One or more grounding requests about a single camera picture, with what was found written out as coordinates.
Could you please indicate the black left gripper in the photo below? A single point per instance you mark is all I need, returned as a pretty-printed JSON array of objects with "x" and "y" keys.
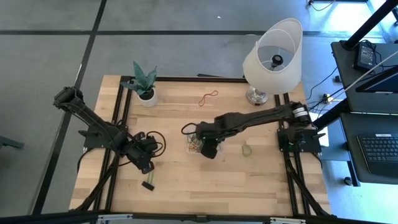
[{"x": 141, "y": 149}]

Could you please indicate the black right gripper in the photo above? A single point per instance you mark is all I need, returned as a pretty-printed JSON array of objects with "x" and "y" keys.
[{"x": 208, "y": 133}]

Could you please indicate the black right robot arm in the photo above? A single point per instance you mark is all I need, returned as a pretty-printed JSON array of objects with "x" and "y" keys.
[{"x": 258, "y": 116}]

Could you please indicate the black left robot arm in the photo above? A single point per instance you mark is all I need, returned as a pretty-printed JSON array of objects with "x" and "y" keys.
[{"x": 90, "y": 119}]

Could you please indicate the clear plastic bin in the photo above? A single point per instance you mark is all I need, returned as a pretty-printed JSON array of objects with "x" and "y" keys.
[{"x": 188, "y": 149}]

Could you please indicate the red rubber band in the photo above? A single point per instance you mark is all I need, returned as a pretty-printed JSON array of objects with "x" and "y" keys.
[{"x": 209, "y": 95}]

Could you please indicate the black binder clip lower left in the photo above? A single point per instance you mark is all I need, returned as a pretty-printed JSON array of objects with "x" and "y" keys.
[{"x": 148, "y": 186}]

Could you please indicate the white round plant pot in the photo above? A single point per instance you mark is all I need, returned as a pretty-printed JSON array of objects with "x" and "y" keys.
[{"x": 149, "y": 102}]

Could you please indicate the silver lamp base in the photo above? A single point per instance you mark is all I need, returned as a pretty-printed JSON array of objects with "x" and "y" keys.
[{"x": 256, "y": 97}]

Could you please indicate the green snake plant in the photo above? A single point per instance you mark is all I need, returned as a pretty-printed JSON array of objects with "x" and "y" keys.
[{"x": 141, "y": 79}]

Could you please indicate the white lampshade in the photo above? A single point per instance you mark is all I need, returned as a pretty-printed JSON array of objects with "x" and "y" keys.
[{"x": 267, "y": 81}]

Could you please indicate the white paper sheet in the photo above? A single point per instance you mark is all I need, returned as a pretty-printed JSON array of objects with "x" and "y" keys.
[{"x": 325, "y": 141}]

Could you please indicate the black rolling desk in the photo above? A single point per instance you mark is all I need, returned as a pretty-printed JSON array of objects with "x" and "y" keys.
[{"x": 349, "y": 149}]

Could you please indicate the grey chair leg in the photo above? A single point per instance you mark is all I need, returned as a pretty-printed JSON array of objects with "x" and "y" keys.
[{"x": 9, "y": 143}]

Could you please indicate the black caster wheel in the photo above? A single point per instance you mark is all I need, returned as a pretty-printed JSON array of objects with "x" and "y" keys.
[{"x": 348, "y": 180}]

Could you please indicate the black keyboard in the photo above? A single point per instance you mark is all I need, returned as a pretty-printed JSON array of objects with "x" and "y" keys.
[{"x": 379, "y": 149}]

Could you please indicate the black power adapter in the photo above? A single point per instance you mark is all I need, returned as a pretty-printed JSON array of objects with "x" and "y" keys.
[{"x": 364, "y": 57}]

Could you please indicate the black monitor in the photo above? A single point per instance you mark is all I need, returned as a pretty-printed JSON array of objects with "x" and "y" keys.
[{"x": 382, "y": 82}]

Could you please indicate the black vertical pole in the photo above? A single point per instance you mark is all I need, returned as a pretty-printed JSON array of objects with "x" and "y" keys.
[{"x": 370, "y": 23}]

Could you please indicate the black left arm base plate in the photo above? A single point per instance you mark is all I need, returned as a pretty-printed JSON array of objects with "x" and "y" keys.
[{"x": 90, "y": 140}]

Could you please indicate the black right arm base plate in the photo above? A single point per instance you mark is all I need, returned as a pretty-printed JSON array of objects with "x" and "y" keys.
[{"x": 298, "y": 146}]

